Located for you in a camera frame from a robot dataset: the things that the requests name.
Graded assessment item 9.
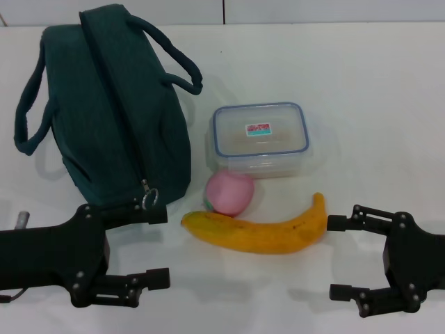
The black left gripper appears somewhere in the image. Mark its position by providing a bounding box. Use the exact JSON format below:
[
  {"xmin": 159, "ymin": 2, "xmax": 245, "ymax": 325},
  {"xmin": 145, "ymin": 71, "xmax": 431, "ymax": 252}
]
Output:
[{"xmin": 0, "ymin": 204, "xmax": 171, "ymax": 309}]

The dark teal fabric lunch bag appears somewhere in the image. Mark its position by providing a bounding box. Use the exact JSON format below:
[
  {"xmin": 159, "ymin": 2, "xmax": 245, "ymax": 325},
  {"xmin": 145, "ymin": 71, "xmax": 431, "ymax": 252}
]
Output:
[{"xmin": 13, "ymin": 10, "xmax": 204, "ymax": 213}]

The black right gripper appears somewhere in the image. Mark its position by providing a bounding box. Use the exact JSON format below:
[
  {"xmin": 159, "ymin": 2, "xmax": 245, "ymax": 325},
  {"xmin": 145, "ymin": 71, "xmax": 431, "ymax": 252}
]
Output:
[{"xmin": 326, "ymin": 203, "xmax": 445, "ymax": 319}]

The yellow banana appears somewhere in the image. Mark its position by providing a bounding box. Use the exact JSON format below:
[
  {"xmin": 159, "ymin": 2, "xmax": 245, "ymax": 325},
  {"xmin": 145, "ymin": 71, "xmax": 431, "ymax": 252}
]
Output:
[{"xmin": 181, "ymin": 192, "xmax": 328, "ymax": 255}]

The pink toy peach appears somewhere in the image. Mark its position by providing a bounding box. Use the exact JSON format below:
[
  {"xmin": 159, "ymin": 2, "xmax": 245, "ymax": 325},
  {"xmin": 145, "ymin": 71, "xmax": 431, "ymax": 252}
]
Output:
[{"xmin": 204, "ymin": 170, "xmax": 255, "ymax": 217}]

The clear plastic food container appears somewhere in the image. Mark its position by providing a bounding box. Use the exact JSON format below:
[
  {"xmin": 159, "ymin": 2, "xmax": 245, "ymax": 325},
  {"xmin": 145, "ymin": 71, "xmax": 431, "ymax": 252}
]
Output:
[{"xmin": 208, "ymin": 102, "xmax": 312, "ymax": 180}]

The metal zipper pull ring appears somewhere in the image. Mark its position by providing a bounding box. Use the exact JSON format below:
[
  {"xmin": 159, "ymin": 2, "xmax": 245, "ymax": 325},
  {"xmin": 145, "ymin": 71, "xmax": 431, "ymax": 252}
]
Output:
[{"xmin": 140, "ymin": 179, "xmax": 160, "ymax": 212}]

